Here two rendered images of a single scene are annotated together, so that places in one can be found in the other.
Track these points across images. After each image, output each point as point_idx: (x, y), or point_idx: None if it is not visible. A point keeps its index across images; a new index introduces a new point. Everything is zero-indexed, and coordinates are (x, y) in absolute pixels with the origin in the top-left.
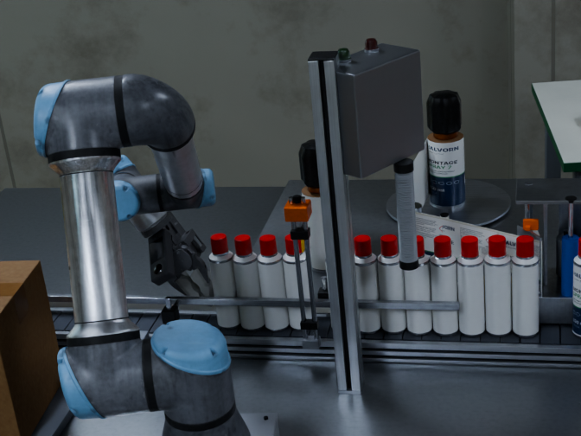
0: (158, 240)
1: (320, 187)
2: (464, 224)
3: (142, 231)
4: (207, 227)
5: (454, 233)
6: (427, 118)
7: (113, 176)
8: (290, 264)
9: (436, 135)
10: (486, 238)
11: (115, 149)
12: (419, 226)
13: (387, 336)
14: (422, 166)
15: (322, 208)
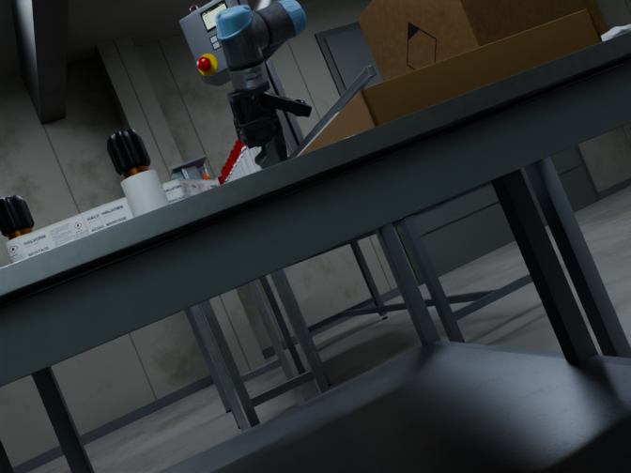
0: (269, 93)
1: (270, 58)
2: (196, 180)
3: (263, 83)
4: None
5: (196, 189)
6: (14, 217)
7: (253, 11)
8: None
9: (27, 230)
10: (206, 187)
11: None
12: (186, 190)
13: None
14: (53, 244)
15: (276, 72)
